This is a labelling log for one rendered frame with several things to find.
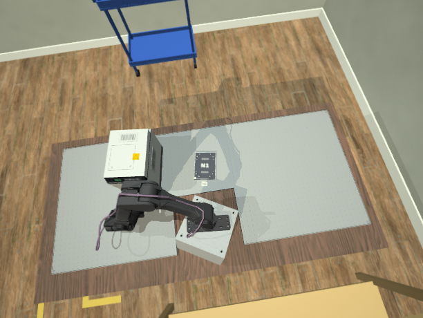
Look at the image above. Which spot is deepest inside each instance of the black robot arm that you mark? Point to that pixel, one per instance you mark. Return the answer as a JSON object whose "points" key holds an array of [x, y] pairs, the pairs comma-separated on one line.
{"points": [[124, 220]]}

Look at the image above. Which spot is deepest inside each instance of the grey heat sealer housing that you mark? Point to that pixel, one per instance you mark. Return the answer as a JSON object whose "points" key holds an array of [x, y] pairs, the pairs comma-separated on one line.
{"points": [[134, 154]]}

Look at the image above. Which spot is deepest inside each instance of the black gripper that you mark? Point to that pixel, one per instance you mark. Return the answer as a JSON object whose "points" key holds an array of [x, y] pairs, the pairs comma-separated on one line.
{"points": [[138, 214]]}

